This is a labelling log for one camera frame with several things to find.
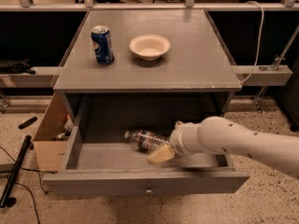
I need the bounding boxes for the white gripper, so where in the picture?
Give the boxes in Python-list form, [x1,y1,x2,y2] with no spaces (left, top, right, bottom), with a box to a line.
[147,120,202,164]

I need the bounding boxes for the clear plastic water bottle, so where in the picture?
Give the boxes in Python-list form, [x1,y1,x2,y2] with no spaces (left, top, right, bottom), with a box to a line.
[124,130,170,151]

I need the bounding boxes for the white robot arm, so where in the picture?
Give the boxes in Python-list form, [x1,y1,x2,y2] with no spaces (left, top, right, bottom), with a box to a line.
[147,117,299,179]

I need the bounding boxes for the grey open top drawer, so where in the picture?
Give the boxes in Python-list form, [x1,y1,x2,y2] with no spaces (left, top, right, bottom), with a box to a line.
[42,92,251,196]

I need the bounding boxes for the grey wooden cabinet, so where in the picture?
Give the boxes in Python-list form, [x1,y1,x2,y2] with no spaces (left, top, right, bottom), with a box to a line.
[50,8,245,125]

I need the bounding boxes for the white paper bowl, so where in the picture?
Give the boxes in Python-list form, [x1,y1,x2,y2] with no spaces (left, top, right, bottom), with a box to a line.
[129,35,171,61]

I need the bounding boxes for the items inside cardboard box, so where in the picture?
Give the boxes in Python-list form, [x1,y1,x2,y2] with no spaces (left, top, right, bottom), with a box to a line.
[55,115,73,141]

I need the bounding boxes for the blue Pepsi soda can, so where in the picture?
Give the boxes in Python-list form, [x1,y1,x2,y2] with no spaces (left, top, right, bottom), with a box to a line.
[91,25,114,65]

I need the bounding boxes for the brown cardboard box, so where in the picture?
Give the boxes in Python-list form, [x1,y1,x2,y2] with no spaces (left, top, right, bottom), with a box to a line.
[33,93,68,172]

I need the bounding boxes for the small black flat object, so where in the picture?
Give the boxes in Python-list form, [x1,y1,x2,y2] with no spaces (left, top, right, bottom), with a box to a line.
[18,117,37,130]

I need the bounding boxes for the black bag on ledge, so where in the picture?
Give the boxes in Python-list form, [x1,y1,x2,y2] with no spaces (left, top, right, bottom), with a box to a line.
[0,59,36,75]

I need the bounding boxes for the black stand bar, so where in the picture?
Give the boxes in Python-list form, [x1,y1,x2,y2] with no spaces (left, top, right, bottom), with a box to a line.
[0,135,31,208]

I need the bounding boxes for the metal bracket leg right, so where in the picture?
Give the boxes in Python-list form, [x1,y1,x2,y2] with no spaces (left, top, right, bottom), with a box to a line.
[253,25,299,113]

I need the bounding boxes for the black floor cable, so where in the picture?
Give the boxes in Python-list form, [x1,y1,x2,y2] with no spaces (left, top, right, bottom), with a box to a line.
[0,146,54,224]

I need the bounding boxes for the white hanging cable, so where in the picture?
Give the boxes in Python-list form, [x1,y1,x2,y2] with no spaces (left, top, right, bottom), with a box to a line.
[240,0,265,86]

